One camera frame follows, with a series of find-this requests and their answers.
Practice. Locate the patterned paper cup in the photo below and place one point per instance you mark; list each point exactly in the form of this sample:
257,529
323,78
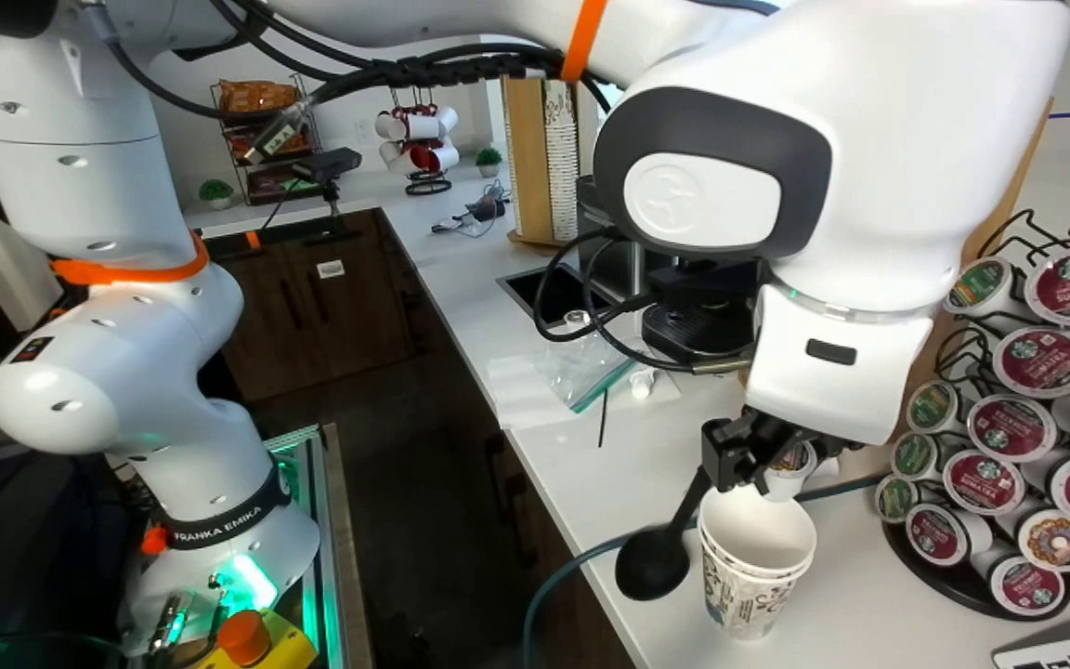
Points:
757,561

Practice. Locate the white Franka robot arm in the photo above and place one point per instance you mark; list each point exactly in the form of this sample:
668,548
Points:
872,151

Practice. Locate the black plastic spoon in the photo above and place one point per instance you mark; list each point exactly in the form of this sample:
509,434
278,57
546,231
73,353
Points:
660,557

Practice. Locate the dark wooden cabinet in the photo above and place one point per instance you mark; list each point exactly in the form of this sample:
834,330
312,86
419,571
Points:
323,302

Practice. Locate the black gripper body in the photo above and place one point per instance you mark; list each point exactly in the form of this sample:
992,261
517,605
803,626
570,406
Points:
746,434

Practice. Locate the wooden cup dispenser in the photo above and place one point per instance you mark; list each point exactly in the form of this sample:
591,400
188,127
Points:
520,162

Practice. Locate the steel framed counter waste chute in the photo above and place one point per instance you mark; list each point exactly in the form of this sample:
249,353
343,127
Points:
555,291

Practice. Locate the black silver coffee machine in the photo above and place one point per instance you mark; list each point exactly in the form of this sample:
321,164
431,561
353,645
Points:
695,308

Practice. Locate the stack of white paper cups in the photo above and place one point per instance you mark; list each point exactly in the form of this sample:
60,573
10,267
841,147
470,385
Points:
562,162

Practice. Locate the green lid coffee pod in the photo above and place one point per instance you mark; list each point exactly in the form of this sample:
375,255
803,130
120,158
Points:
915,454
892,499
983,288
935,406

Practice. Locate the clear plastic stirrer bag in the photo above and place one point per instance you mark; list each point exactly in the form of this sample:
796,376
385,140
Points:
591,376

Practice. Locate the patterned flat pod tray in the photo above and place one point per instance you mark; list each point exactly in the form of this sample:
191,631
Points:
1061,646

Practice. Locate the brown lid coffee pod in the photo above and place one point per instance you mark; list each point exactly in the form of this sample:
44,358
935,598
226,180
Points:
1058,540

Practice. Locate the red white hanging mugs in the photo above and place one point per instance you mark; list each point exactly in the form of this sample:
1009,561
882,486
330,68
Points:
419,135

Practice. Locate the white coffee pod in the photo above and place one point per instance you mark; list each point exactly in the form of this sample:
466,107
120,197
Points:
789,469
579,322

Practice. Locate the yellow emergency stop box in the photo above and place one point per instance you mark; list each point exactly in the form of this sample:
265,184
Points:
244,635

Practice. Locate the wall shelf with snacks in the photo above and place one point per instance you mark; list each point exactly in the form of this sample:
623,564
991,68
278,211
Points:
265,130

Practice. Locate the thin stirrer stick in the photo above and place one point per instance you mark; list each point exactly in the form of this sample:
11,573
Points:
603,416

